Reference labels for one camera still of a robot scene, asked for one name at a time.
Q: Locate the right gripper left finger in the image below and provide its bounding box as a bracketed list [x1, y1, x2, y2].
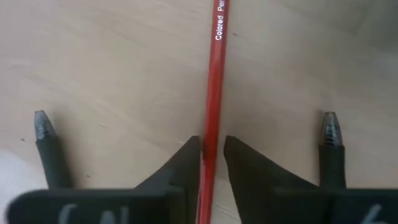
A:
[6, 136, 201, 224]

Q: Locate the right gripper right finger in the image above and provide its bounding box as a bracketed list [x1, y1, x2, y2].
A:
[224, 136, 398, 224]

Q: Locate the black pen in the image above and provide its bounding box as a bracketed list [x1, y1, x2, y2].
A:
[317, 111, 348, 189]
[33, 110, 74, 190]

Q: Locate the red colored pencil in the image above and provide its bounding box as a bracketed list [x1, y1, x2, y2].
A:
[196, 0, 231, 224]

